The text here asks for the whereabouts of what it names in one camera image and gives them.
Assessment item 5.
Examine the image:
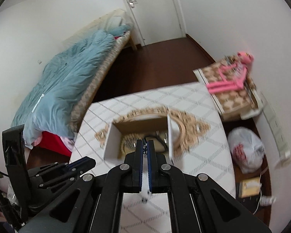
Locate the small yellow box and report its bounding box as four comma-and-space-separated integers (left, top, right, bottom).
239, 177, 262, 198

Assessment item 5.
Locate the checkered beige mattress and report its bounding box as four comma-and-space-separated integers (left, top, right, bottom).
63, 9, 133, 133

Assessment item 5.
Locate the white power strip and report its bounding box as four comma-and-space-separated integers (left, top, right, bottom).
259, 91, 291, 167

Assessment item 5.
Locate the white diamond pattern tablecloth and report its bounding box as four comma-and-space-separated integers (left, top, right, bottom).
70, 82, 236, 232

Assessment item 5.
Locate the light blue duvet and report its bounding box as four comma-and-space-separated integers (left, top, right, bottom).
11, 24, 131, 147

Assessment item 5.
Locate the checkered brown cushion box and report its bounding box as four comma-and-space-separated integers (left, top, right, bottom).
193, 57, 263, 121

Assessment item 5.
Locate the open cardboard box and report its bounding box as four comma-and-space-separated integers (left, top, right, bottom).
103, 114, 181, 164

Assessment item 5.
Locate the white plastic bag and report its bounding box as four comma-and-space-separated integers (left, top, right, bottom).
228, 127, 264, 174

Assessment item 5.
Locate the red cloth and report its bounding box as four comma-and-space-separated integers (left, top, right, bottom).
37, 131, 72, 157

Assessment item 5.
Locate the pink panther plush toy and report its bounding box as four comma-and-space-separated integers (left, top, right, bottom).
207, 52, 254, 94

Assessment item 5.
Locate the white door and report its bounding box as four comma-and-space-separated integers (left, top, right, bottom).
123, 0, 185, 46

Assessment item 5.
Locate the black watch band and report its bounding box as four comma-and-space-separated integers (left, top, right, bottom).
142, 134, 168, 153

